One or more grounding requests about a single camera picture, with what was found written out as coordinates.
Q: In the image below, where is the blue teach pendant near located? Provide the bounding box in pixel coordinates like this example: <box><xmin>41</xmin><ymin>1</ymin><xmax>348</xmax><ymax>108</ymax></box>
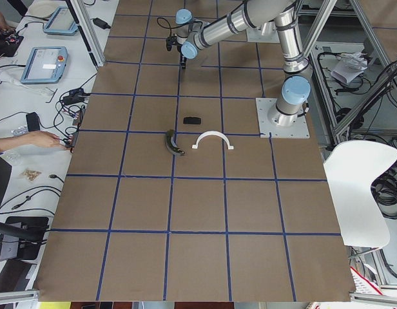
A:
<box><xmin>21</xmin><ymin>46</ymin><xmax>68</xmax><ymax>84</ymax></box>

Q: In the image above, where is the blue teach pendant far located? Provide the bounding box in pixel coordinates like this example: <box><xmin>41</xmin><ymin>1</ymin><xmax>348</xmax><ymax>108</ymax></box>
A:
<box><xmin>43</xmin><ymin>6</ymin><xmax>78</xmax><ymax>36</ymax></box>

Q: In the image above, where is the black brake pad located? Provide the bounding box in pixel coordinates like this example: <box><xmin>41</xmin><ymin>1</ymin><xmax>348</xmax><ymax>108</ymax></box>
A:
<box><xmin>183</xmin><ymin>117</ymin><xmax>202</xmax><ymax>125</ymax></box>

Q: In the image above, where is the white curved plastic bracket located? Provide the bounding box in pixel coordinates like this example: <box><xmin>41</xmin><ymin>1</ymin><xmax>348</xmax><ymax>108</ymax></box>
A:
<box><xmin>191</xmin><ymin>130</ymin><xmax>235</xmax><ymax>150</ymax></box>

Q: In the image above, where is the aluminium frame post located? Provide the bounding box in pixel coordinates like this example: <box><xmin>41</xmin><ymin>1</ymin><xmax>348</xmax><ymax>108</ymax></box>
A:
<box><xmin>66</xmin><ymin>0</ymin><xmax>106</xmax><ymax>68</ymax></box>

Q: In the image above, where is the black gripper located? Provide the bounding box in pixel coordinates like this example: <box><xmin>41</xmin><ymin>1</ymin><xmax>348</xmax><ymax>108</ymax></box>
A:
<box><xmin>166</xmin><ymin>34</ymin><xmax>187</xmax><ymax>70</ymax></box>

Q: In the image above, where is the person's hand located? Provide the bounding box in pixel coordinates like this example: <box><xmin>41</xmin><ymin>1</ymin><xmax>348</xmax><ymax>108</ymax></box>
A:
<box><xmin>22</xmin><ymin>131</ymin><xmax>66</xmax><ymax>149</ymax></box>

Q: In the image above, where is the white plastic chair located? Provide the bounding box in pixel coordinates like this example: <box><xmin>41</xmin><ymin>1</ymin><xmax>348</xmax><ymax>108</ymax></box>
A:
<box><xmin>324</xmin><ymin>140</ymin><xmax>397</xmax><ymax>249</ymax></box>

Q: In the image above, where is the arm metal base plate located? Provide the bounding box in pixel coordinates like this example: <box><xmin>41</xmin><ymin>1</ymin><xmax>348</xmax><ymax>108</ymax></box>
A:
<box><xmin>256</xmin><ymin>98</ymin><xmax>310</xmax><ymax>139</ymax></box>

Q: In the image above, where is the olive green brake shoe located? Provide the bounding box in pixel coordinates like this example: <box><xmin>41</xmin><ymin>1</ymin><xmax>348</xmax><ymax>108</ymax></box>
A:
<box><xmin>165</xmin><ymin>129</ymin><xmax>185</xmax><ymax>156</ymax></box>

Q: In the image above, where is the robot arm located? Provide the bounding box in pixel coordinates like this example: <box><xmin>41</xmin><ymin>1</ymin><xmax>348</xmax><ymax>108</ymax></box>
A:
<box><xmin>166</xmin><ymin>1</ymin><xmax>311</xmax><ymax>80</ymax></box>

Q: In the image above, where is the blue teach pendant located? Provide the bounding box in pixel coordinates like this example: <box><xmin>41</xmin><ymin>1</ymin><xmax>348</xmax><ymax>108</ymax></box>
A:
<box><xmin>43</xmin><ymin>6</ymin><xmax>78</xmax><ymax>36</ymax></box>
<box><xmin>21</xmin><ymin>46</ymin><xmax>68</xmax><ymax>84</ymax></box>

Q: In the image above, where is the black power adapter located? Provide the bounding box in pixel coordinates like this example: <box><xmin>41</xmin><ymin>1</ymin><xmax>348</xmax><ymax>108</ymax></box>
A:
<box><xmin>92</xmin><ymin>17</ymin><xmax>111</xmax><ymax>30</ymax></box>

